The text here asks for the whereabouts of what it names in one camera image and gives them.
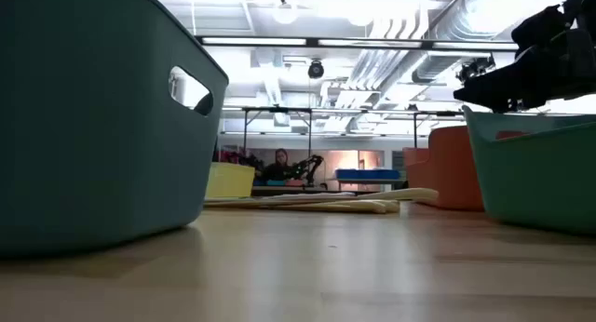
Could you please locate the dark background workbench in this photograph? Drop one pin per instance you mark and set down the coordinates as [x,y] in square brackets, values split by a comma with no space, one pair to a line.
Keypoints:
[288,191]

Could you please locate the round black ceiling device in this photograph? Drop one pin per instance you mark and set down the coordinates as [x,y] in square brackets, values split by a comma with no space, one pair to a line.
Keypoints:
[315,70]

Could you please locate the long ceiling light bar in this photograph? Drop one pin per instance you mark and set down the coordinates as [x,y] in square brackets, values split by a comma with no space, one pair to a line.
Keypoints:
[354,43]

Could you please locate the dark teal plastic bin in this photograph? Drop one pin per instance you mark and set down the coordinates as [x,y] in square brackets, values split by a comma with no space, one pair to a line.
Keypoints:
[93,126]

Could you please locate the red storage crates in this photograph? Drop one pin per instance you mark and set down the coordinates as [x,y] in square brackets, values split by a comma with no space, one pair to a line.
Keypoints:
[233,156]

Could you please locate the round white pendant lamp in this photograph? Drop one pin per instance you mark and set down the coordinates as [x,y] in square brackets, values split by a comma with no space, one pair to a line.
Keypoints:
[285,12]

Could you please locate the blue storage bins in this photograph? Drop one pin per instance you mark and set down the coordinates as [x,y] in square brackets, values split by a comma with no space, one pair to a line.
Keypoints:
[368,174]

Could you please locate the yellow plastic bin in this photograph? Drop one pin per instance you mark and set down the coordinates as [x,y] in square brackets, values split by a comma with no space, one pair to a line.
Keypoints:
[228,180]

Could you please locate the black background robot arm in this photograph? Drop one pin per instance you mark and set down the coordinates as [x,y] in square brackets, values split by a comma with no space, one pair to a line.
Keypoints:
[307,168]

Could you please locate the black metal frame stand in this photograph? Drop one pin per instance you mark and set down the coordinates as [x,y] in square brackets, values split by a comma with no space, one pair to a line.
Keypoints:
[277,110]
[437,113]

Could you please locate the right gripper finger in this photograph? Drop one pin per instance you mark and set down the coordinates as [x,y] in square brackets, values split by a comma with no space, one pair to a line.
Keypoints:
[493,91]

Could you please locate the black ceiling camera rig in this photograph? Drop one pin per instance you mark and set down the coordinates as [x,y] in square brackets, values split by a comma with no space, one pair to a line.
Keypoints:
[475,68]

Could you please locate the orange plastic bin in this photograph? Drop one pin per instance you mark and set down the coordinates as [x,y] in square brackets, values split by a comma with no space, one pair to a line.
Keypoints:
[447,173]

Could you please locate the person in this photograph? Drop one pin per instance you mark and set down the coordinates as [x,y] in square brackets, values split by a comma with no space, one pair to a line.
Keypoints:
[280,166]

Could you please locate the green plastic bin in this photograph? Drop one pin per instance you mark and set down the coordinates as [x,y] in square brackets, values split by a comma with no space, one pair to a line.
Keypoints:
[535,182]

